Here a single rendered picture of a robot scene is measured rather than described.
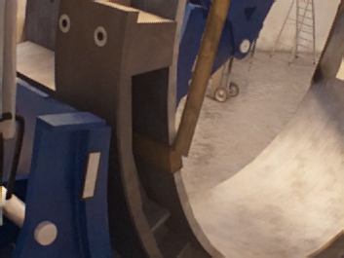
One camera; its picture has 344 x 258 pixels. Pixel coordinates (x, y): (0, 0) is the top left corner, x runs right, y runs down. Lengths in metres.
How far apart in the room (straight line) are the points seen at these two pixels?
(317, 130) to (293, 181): 0.35
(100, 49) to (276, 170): 1.89
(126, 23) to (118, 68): 0.11
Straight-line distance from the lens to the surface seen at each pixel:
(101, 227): 1.76
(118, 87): 1.66
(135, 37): 1.64
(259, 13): 5.32
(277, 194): 3.28
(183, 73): 4.80
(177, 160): 1.89
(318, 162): 3.43
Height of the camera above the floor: 2.57
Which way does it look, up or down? 16 degrees down
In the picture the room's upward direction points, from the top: 12 degrees clockwise
